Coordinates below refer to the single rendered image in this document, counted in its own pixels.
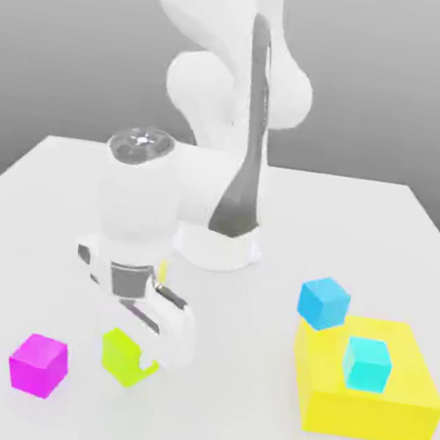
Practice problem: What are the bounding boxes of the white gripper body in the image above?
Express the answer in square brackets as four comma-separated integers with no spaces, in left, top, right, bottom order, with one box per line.
[94,277,202,376]

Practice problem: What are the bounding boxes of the small lime green cube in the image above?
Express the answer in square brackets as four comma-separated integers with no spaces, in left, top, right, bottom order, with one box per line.
[96,325,165,393]

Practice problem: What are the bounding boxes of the small magenta cube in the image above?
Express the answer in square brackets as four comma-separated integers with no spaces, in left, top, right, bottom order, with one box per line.
[3,329,73,403]

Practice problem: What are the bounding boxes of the small blue cube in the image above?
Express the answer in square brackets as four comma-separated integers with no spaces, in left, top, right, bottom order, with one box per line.
[294,272,354,336]

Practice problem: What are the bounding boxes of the small cyan cube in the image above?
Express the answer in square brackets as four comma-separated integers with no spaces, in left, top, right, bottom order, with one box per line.
[339,335,396,396]

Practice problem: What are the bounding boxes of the large yellow box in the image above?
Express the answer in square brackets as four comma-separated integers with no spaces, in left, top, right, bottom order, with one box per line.
[281,307,440,440]

